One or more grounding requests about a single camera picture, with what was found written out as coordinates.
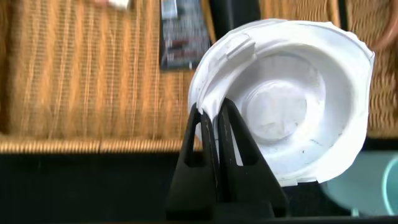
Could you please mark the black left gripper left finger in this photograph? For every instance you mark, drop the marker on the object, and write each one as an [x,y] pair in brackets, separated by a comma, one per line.
[194,180]

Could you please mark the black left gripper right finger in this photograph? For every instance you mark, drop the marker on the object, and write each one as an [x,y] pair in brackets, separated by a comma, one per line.
[245,183]

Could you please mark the white plastic lid dish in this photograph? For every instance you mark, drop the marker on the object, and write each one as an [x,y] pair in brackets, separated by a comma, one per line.
[295,93]

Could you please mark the dark jar with printed label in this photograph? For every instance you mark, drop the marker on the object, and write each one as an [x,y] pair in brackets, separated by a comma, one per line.
[185,37]

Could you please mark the light blue plastic mug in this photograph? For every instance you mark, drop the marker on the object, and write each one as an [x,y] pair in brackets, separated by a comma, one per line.
[357,183]

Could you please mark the black soft pouch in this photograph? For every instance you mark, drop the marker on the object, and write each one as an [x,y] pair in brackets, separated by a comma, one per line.
[233,15]

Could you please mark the pink and white small bottle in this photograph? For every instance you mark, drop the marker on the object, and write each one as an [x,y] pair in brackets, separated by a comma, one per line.
[116,3]

